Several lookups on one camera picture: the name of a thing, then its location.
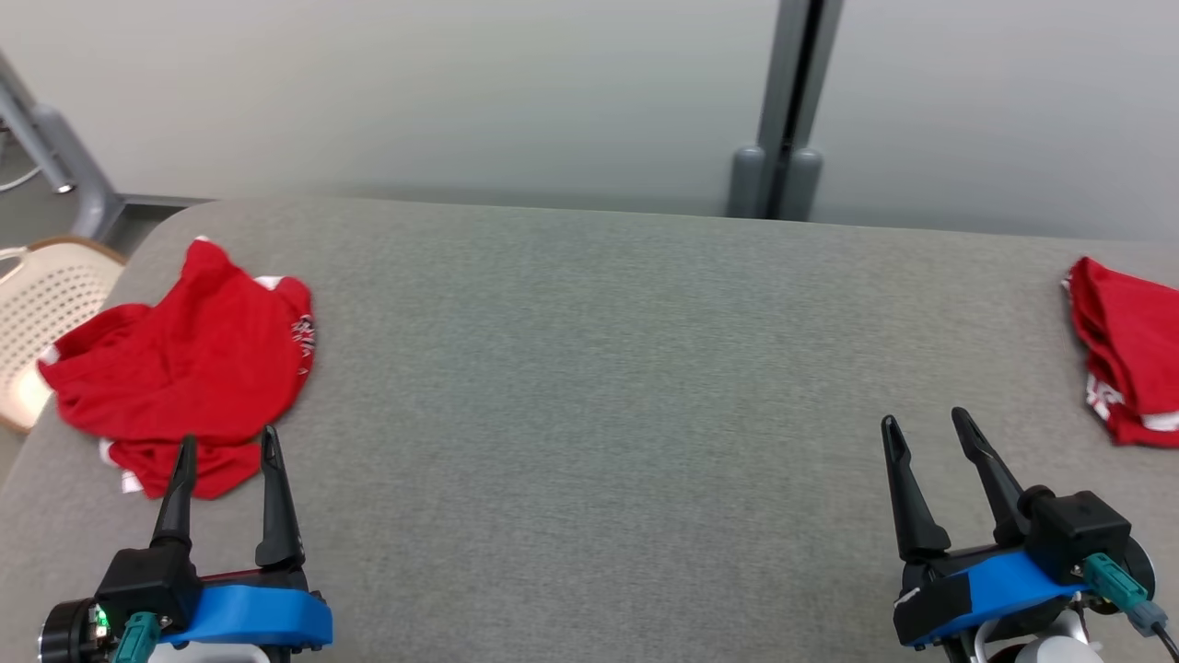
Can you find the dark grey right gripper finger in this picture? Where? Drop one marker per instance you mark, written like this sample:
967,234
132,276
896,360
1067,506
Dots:
912,506
999,488

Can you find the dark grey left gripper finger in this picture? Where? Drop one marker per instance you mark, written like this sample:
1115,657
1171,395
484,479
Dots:
180,506
279,525

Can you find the red garment with printed lettering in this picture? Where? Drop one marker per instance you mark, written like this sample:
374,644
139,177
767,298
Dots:
184,368

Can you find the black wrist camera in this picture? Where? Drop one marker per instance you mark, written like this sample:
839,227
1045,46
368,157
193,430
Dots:
147,580
1078,529

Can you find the red t-shirt white sleeves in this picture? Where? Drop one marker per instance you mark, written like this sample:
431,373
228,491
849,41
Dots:
1133,341

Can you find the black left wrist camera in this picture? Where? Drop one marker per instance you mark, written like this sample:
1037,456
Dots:
147,580

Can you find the beige perforated laundry basket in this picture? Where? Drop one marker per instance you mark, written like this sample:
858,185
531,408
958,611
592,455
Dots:
46,313

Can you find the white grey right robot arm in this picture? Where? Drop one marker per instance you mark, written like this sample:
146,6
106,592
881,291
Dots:
1041,649

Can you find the grey metal frame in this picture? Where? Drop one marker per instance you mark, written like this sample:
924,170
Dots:
92,212

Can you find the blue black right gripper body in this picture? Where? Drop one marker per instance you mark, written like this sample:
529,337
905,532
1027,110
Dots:
995,589

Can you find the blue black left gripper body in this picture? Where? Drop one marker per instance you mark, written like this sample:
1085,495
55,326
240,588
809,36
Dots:
258,612

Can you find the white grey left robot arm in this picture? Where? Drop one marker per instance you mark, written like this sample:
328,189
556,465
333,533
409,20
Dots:
212,656

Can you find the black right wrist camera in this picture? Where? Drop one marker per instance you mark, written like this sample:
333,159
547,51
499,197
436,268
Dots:
1078,529

